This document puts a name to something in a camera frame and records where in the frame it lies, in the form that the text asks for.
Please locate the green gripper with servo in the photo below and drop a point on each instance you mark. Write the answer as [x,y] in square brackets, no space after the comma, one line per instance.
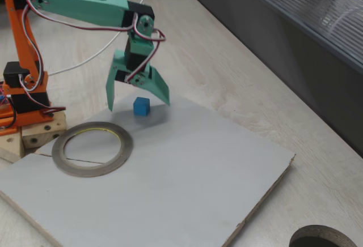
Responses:
[120,66]

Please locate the blue cube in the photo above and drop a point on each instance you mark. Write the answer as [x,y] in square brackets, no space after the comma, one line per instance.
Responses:
[141,107]

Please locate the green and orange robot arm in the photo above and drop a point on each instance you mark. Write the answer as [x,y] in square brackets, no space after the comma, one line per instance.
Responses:
[85,4]

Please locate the short wooden base block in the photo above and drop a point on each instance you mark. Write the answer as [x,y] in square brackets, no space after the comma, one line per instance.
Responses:
[42,133]

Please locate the white chipboard panel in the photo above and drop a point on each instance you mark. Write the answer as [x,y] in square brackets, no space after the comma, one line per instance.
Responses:
[170,187]

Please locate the red controller circuit board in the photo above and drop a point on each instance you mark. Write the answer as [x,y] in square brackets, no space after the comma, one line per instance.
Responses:
[2,92]

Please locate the frosted glass desk partition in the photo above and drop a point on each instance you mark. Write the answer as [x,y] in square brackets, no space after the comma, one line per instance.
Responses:
[312,60]

